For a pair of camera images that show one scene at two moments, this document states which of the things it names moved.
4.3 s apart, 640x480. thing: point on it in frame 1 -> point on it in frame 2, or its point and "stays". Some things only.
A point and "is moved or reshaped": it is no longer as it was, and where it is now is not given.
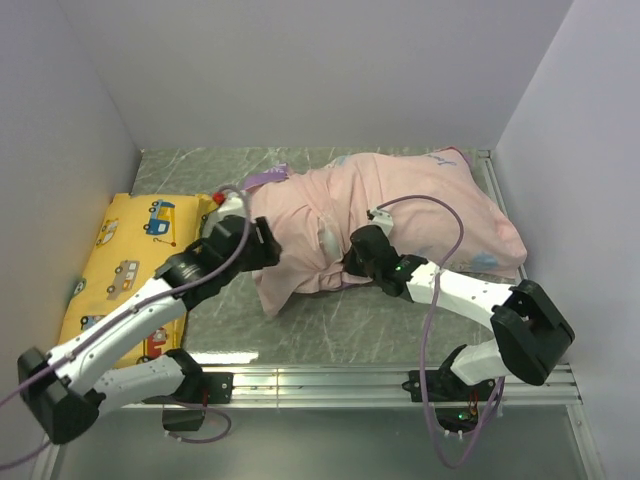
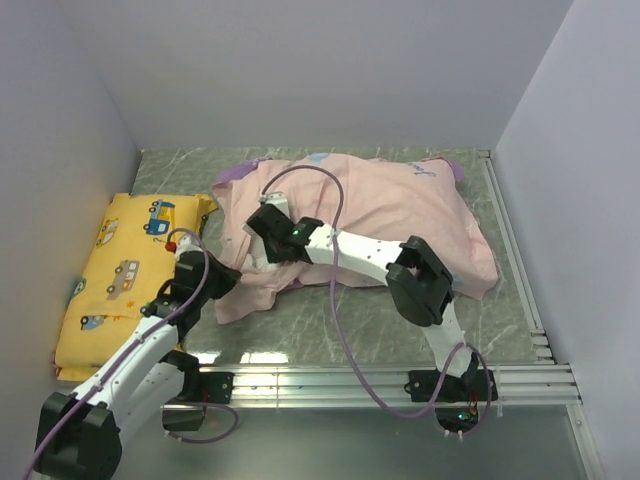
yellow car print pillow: (139, 235) stays
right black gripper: (350, 265) -> (273, 255)
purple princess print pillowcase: (314, 214) is moved or reshaped
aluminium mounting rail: (378, 388) stays
